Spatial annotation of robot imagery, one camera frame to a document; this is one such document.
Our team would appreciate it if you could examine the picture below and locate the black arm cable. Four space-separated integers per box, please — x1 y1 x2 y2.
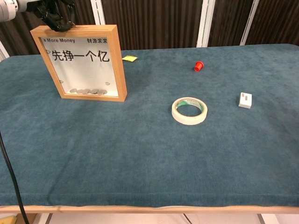
0 130 28 224

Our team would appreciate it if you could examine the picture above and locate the yellow foam block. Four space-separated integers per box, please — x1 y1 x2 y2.
0 216 17 224

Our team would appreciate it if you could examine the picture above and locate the yellow paper packet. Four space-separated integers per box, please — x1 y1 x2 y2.
121 55 138 63

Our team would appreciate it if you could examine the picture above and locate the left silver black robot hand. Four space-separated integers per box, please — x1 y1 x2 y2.
0 0 77 33

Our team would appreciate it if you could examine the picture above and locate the white power adapter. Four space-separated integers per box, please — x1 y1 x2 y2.
238 92 253 110

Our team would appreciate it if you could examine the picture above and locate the flat cardboard sheet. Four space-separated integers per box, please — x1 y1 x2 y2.
16 213 38 224

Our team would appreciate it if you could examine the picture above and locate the beige masking tape roll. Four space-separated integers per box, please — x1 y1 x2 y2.
171 97 208 126

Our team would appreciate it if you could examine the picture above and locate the wooden frame coin bank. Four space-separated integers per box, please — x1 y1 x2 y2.
30 24 128 103

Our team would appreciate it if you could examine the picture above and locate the white partition post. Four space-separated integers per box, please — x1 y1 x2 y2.
196 0 215 48
0 41 10 63
240 0 260 46
90 0 106 25

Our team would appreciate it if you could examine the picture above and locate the blue velvet table cloth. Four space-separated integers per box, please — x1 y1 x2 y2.
0 43 299 208

